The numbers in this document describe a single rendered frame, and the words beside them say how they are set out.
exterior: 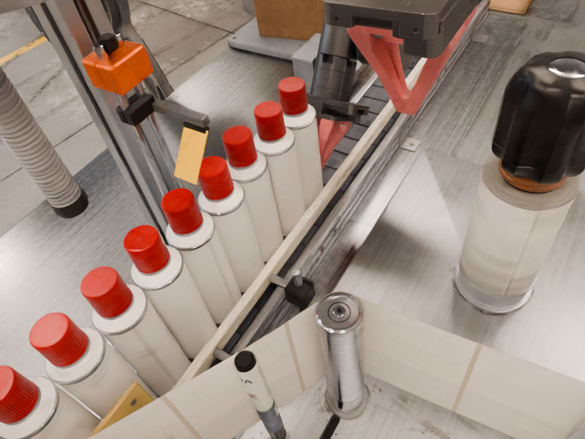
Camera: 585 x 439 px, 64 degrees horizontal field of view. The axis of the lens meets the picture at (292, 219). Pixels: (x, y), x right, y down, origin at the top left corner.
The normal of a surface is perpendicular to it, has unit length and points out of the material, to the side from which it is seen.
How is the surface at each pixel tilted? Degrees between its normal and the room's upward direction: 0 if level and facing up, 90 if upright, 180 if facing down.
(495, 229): 91
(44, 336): 2
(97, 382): 90
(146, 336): 90
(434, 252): 0
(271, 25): 90
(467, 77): 0
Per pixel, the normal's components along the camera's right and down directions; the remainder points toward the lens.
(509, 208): -0.63, 0.66
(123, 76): 0.84, 0.33
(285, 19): -0.37, 0.73
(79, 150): -0.12, -0.65
